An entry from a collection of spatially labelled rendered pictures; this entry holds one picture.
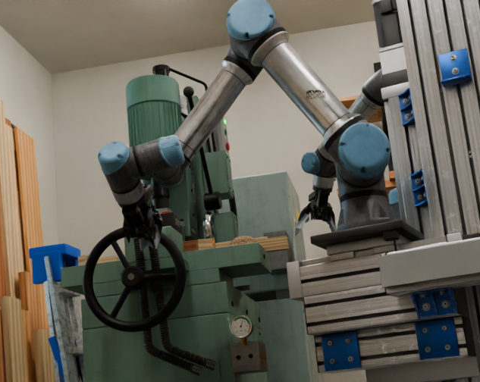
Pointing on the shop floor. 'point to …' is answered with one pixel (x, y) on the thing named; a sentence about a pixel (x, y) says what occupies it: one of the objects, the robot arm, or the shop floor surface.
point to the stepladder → (61, 309)
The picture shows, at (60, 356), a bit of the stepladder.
